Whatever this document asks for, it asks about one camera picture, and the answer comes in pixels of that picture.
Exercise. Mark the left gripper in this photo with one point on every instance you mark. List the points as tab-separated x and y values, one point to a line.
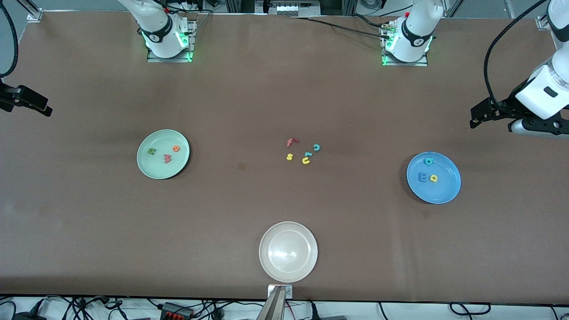
508	106

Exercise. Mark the blue foam letter E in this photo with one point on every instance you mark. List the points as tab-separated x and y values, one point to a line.
422	177

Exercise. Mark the red foam letter W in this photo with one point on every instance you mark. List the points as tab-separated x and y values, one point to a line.
167	158

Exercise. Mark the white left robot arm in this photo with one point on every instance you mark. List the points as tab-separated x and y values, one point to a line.
413	40

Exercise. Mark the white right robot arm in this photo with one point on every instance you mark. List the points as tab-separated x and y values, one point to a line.
160	31

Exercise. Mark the blue plate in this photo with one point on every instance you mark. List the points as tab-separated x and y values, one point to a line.
440	191

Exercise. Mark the green plate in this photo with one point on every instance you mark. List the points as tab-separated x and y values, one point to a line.
163	166

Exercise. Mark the red foam letter f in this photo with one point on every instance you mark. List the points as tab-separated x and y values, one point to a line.
290	142

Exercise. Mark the grey control box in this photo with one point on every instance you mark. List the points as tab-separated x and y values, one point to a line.
289	9

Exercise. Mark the black orange power strip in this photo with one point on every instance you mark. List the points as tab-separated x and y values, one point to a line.
175	311

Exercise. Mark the white plate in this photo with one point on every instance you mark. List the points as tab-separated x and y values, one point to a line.
288	252

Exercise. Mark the metal table corner bracket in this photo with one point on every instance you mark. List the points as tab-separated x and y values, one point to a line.
542	23
34	17

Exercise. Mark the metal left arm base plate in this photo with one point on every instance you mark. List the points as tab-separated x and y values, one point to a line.
404	64

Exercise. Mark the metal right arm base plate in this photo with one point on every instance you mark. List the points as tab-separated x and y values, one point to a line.
169	59

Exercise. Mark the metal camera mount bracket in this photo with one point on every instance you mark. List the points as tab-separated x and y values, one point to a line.
289	291

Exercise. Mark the metal camera post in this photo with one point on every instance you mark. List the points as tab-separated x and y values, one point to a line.
272	309

